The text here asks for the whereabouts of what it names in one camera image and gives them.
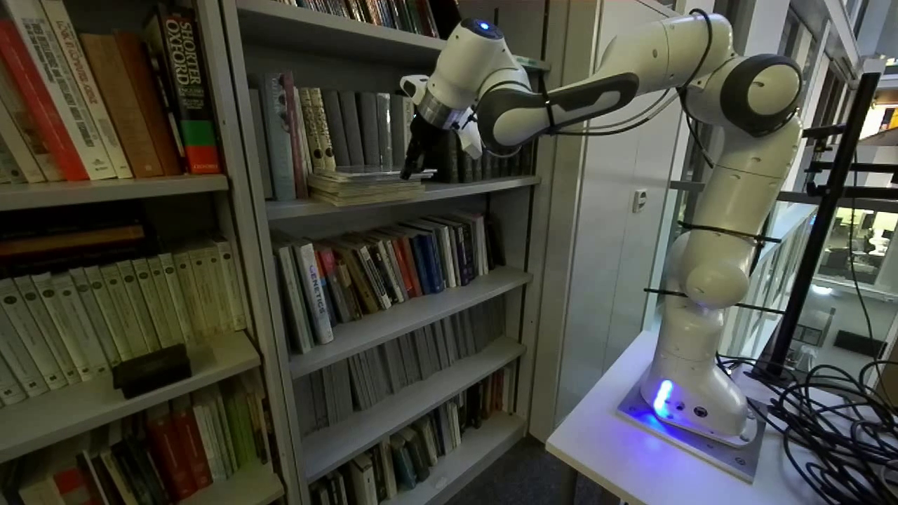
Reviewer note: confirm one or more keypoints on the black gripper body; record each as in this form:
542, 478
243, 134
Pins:
428, 141

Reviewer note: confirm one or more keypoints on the pale grey paperback book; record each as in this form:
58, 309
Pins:
368, 172

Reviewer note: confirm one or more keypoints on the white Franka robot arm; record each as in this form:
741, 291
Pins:
738, 187

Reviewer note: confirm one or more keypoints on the light grey spine book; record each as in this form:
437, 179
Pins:
396, 116

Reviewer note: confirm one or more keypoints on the slim blue book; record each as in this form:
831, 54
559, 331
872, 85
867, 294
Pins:
424, 262

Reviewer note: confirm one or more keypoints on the slim red book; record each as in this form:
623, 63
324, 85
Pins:
406, 269

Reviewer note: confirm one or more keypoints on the cream patterned spine book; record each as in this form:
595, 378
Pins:
312, 114

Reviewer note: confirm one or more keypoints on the tall blue-grey book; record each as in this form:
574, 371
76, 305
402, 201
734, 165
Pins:
280, 141

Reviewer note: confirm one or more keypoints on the grey metal bookshelf unit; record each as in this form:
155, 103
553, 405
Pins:
402, 319
114, 193

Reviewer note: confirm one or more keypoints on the white book dark lettering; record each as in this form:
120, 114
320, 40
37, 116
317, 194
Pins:
316, 291

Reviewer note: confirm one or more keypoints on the slim grey book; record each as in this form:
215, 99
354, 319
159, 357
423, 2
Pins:
294, 305

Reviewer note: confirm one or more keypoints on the black book red green base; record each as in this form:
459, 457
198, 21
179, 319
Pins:
186, 85

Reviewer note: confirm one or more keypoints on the brown hardcover book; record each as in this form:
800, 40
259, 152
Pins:
131, 103

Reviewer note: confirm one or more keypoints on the small black box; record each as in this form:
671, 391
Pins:
149, 368

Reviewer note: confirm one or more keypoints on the cream paperback book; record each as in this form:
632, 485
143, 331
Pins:
17, 338
93, 314

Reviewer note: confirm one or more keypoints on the white book black lettering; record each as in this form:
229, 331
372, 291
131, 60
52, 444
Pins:
72, 85

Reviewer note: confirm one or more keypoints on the flat-lying brown book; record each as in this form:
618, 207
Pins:
65, 242

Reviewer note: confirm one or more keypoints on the dark red book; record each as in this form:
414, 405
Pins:
179, 453

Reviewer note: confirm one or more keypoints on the red hardcover book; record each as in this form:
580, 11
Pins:
44, 123

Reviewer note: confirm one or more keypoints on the black metal stand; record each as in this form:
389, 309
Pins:
794, 301

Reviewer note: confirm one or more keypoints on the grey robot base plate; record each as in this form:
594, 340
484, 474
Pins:
720, 453

